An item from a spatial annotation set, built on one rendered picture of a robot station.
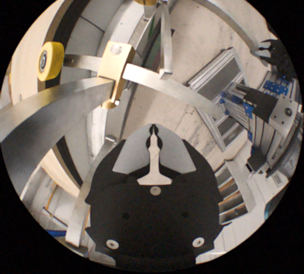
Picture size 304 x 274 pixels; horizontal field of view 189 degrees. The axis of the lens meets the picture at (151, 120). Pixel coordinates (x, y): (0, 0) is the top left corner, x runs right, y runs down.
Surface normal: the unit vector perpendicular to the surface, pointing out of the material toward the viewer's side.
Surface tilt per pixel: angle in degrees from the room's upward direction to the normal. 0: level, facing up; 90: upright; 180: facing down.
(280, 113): 90
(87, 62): 0
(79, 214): 90
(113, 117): 0
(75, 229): 90
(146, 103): 0
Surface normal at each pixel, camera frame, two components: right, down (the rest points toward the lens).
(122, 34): -0.01, 0.46
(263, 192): -0.97, -0.23
